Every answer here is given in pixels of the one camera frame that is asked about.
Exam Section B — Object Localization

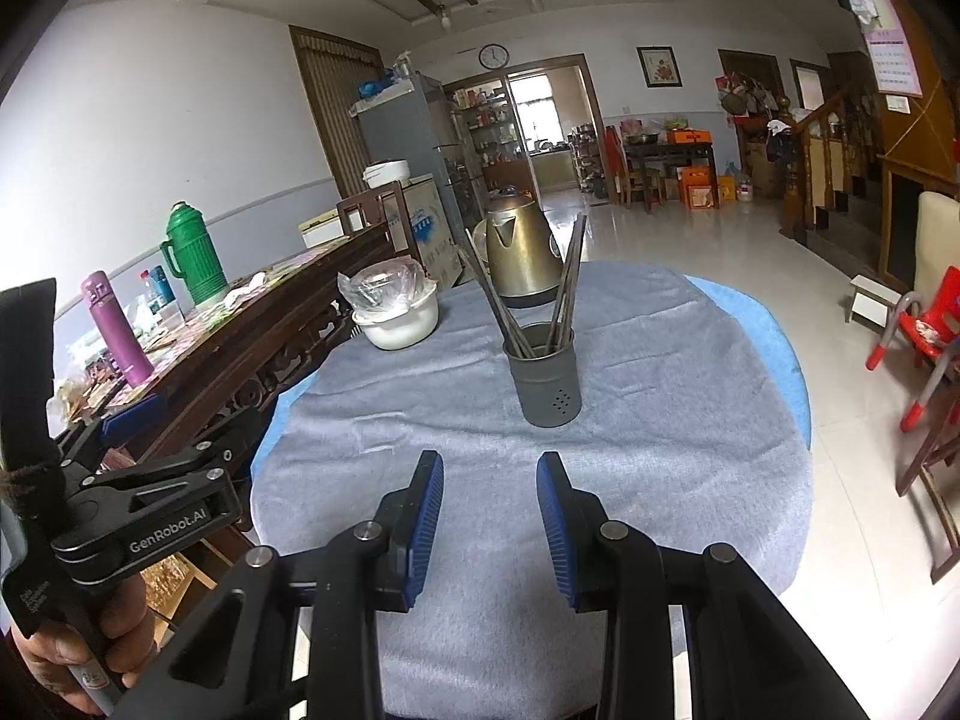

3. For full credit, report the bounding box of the person's left hand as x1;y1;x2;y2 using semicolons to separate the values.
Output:
10;576;157;716

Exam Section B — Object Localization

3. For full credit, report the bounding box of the dark wooden side table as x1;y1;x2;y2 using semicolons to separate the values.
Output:
622;138;722;212

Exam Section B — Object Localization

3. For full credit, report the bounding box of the wooden staircase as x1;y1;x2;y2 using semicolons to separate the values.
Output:
778;82;901;272

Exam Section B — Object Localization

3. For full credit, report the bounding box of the green thermos jug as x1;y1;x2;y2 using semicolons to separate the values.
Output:
159;201;229;307

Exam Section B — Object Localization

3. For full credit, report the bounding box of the blue print white freezer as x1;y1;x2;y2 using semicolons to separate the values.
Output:
403;175;444;272

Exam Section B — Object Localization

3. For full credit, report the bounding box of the patterned sideboard mat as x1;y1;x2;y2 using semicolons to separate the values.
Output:
112;240;353;391

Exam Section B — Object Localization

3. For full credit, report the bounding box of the wooden chair with panel back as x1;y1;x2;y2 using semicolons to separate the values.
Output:
335;181;422;272

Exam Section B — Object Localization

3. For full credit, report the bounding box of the blue under cloth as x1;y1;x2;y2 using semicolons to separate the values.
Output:
268;274;815;452

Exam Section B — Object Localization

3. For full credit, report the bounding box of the white rice cooker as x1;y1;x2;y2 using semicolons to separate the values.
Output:
361;159;414;189

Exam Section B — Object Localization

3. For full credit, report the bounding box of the grey tablecloth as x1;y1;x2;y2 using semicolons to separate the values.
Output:
249;261;815;720

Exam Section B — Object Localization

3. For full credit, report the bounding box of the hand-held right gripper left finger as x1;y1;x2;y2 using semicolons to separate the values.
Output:
112;449;446;720

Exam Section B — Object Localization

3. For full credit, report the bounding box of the grey metal utensil holder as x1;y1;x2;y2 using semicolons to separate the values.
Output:
502;322;585;428

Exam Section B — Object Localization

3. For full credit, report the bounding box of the white bowl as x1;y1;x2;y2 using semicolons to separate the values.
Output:
352;291;440;353

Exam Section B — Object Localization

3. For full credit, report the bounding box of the purple thermos bottle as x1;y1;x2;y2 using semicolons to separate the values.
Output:
80;270;155;390

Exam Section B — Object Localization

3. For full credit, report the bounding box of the orange carton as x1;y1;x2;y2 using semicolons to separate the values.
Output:
679;167;721;211

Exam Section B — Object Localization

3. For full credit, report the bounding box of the brown wooden door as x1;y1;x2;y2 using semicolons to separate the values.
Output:
288;25;384;200

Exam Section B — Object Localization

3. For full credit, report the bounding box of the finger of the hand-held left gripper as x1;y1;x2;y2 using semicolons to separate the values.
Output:
51;392;170;467
79;439;242;515

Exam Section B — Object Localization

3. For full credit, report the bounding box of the pink wall calendar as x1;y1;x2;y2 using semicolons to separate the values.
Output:
862;11;926;99

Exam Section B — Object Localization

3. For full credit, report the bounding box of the dark wooden chair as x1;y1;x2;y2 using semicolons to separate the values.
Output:
895;358;960;587

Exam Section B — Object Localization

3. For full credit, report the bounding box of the carved wooden sideboard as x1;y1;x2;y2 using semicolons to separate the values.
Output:
45;219;413;541

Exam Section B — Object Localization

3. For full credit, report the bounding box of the cream upholstered chair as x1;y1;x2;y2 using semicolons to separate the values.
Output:
895;191;960;295

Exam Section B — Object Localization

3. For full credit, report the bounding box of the grey refrigerator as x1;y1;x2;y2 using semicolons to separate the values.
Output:
353;71;470;287

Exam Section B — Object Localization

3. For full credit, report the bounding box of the pile of dark chopsticks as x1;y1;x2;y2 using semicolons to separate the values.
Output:
453;213;590;361

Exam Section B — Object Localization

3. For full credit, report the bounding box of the red child chair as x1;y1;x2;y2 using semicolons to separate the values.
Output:
865;264;960;433

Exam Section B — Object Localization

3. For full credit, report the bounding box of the blue label water bottle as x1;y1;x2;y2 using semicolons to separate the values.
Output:
139;266;178;317

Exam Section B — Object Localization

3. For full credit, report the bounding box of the framed wall picture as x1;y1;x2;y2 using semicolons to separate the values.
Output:
636;46;684;90

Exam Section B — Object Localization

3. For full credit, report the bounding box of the white chest freezer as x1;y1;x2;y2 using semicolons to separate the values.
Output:
298;209;354;249

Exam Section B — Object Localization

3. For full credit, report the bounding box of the bronze electric kettle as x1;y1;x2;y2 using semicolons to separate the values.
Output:
479;187;568;309

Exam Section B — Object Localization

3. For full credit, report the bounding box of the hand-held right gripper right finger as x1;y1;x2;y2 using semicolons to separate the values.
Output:
535;451;880;720

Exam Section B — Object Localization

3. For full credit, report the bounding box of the white step stool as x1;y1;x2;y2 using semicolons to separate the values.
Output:
847;274;902;332

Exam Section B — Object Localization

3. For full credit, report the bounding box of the glass display shelf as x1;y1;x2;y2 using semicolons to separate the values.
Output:
449;85;519;190

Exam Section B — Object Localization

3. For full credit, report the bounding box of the clear plastic bag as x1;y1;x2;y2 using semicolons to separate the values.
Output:
337;256;438;316

